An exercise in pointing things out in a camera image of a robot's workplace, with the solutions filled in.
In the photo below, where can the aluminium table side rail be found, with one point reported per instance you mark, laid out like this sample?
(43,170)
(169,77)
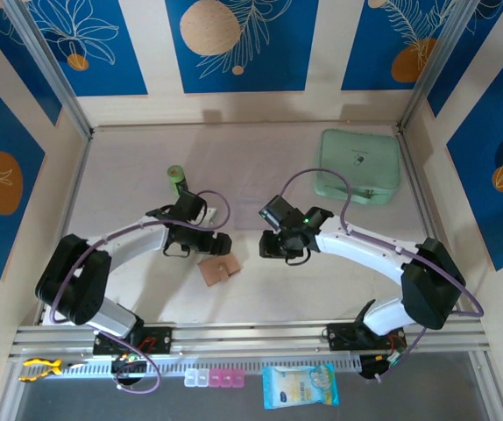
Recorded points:
(66,219)
(420,188)

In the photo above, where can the mint green zip pouch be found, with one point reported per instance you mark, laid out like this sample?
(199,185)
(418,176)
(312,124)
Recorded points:
(356,158)

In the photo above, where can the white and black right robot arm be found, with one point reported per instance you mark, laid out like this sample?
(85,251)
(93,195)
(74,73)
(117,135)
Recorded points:
(365,250)

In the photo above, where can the tan leather card holder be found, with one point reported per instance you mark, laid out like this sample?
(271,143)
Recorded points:
(216,272)

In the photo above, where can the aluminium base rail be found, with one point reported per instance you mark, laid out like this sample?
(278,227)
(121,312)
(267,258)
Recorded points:
(251,335)

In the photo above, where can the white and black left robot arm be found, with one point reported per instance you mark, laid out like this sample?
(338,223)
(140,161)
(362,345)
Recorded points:
(124,239)

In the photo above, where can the blue wet wipes packet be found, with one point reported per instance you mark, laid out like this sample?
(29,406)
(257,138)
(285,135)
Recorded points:
(299,388)

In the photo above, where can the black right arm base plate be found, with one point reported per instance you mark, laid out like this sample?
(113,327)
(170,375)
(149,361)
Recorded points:
(339,337)

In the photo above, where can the white and pink pill organizer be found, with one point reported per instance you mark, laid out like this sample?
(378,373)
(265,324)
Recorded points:
(214,378)

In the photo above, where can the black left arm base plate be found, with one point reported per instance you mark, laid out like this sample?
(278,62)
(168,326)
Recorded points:
(164,340)

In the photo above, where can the black base electronics module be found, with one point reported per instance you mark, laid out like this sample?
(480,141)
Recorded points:
(370,367)
(124,367)

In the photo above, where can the aluminium frame post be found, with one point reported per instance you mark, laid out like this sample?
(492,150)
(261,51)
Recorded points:
(433,66)
(52,66)

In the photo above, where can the green cylindrical battery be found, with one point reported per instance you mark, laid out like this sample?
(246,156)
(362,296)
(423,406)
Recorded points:
(174,173)

